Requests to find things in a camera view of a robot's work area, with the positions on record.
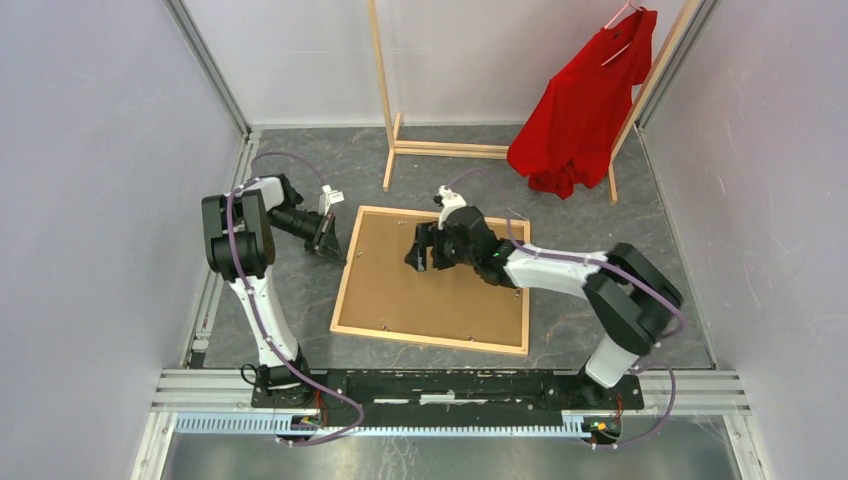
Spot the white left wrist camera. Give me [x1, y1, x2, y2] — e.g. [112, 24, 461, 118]
[318, 184, 345, 216]

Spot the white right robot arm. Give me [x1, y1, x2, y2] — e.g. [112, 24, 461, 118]
[404, 206, 683, 408]

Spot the light wooden picture frame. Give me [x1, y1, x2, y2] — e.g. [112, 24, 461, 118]
[329, 205, 532, 358]

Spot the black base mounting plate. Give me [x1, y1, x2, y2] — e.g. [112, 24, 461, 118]
[250, 369, 645, 428]

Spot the pink clothes hanger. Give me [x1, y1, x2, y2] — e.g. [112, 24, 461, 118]
[601, 0, 654, 68]

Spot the wooden clothes rack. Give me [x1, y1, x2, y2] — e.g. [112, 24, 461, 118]
[366, 0, 704, 205]

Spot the white slotted cable duct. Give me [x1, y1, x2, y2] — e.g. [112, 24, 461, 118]
[173, 413, 588, 439]

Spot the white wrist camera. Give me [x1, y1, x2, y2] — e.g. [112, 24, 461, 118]
[433, 185, 467, 230]
[318, 184, 345, 216]

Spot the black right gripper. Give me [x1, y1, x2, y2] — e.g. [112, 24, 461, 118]
[404, 220, 478, 271]

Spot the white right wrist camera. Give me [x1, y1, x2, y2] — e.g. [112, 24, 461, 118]
[433, 185, 467, 230]

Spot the red t-shirt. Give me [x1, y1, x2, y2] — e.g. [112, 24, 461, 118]
[507, 7, 658, 199]

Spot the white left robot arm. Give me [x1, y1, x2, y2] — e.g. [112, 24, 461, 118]
[201, 174, 346, 408]

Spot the brown backing board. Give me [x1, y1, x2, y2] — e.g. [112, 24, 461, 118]
[337, 211, 526, 348]

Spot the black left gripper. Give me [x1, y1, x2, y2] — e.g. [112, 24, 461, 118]
[269, 206, 348, 266]

